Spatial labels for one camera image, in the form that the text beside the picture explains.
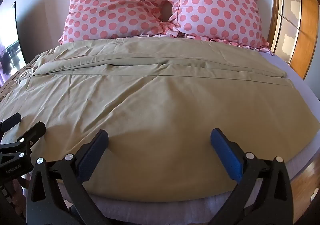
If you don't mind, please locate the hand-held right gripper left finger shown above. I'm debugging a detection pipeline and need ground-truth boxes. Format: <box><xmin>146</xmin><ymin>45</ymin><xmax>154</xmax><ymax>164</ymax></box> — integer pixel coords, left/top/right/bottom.
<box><xmin>26</xmin><ymin>129</ymin><xmax>110</xmax><ymax>225</ymax></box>

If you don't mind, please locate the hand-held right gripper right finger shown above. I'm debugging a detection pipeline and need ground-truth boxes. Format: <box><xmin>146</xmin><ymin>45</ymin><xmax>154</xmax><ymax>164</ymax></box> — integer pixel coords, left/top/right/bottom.
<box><xmin>210</xmin><ymin>128</ymin><xmax>294</xmax><ymax>225</ymax></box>

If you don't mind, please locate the wooden framed glass window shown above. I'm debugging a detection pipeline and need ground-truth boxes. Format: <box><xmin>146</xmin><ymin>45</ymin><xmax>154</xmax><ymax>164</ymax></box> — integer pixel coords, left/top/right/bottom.
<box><xmin>269</xmin><ymin>0</ymin><xmax>304</xmax><ymax>56</ymax></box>

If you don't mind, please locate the tan bed cover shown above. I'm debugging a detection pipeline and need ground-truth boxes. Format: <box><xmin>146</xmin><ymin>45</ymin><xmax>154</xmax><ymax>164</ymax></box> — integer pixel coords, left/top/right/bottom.
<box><xmin>0</xmin><ymin>38</ymin><xmax>320</xmax><ymax>202</ymax></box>

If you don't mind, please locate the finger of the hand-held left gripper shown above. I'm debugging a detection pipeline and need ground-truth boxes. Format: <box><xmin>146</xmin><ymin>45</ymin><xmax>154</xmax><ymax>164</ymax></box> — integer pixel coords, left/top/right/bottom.
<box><xmin>0</xmin><ymin>121</ymin><xmax>47</xmax><ymax>157</ymax></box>
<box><xmin>0</xmin><ymin>113</ymin><xmax>22</xmax><ymax>131</ymax></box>

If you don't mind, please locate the bright glass door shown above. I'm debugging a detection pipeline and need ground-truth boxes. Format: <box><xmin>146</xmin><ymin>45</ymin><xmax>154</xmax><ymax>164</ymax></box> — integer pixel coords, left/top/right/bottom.
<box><xmin>0</xmin><ymin>2</ymin><xmax>26</xmax><ymax>83</ymax></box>

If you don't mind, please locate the wooden cabinet panel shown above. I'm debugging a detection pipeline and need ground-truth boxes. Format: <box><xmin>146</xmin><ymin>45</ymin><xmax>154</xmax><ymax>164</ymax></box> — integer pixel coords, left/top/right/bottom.
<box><xmin>290</xmin><ymin>0</ymin><xmax>320</xmax><ymax>81</ymax></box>

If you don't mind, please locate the pink polka dot pillow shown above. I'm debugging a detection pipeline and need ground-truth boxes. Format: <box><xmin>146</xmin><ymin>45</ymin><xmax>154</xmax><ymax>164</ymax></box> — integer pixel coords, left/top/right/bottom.
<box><xmin>160</xmin><ymin>0</ymin><xmax>275</xmax><ymax>56</ymax></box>
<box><xmin>58</xmin><ymin>0</ymin><xmax>173</xmax><ymax>44</ymax></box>

